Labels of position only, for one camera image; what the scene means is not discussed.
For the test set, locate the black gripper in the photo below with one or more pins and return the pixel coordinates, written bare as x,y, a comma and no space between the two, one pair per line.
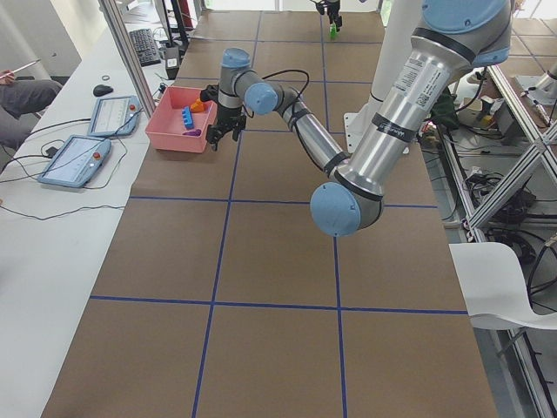
225,116
333,10

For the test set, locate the green block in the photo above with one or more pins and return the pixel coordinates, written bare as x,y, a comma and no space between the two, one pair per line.
333,31

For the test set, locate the purple long block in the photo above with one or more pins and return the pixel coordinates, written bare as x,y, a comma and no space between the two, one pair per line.
193,133

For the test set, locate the orange block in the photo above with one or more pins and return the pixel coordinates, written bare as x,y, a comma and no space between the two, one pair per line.
197,106

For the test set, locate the long blue block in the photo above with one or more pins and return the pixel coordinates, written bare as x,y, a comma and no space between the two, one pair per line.
187,118

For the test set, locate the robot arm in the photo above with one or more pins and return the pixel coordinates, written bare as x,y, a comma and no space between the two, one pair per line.
428,45

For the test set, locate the pink plastic box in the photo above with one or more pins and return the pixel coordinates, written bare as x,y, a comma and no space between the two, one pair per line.
165,128

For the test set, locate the far blue teach pendant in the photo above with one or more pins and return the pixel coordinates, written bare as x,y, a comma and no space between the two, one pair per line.
114,116

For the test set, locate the blue teach pendant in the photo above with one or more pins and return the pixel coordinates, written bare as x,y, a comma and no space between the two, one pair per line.
76,162
114,116

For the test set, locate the black keyboard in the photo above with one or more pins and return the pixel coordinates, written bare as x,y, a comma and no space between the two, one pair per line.
145,47

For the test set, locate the black computer mouse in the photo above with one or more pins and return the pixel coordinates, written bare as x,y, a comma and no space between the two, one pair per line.
101,90

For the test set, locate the near blue teach pendant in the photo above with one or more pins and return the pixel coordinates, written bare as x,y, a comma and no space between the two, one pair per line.
76,162

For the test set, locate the seated person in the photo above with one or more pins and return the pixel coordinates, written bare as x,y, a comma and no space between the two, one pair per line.
19,97

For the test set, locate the white paper sheet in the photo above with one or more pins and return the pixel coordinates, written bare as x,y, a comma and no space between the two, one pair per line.
494,288

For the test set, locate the aluminium frame post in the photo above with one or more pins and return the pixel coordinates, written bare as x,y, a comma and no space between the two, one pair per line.
115,22

